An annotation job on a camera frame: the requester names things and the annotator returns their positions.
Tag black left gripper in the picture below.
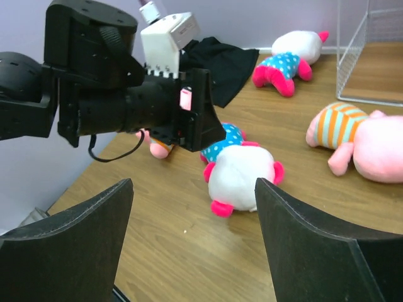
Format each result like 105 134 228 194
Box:
143 68 225 152

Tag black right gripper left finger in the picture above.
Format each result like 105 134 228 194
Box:
1 179 133 302

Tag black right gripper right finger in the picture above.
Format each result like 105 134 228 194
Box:
255 178 402 302

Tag white plush blue dress front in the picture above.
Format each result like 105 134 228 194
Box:
200 123 285 218

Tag white plush blue dress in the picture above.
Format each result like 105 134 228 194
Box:
252 30 329 97
200 123 285 218

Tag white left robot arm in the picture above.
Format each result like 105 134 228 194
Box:
1 1 225 152

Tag pink pig plush left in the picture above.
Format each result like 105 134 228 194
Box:
136 129 174 159

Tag black cloth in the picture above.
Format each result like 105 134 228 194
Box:
179 37 259 108

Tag white plush blue dress back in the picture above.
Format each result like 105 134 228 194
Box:
252 30 329 97

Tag pink pig plush striped shirt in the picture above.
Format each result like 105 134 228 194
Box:
305 101 402 184

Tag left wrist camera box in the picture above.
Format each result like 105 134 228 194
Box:
140 12 200 79

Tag white wire wooden shelf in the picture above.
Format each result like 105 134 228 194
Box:
336 1 402 107

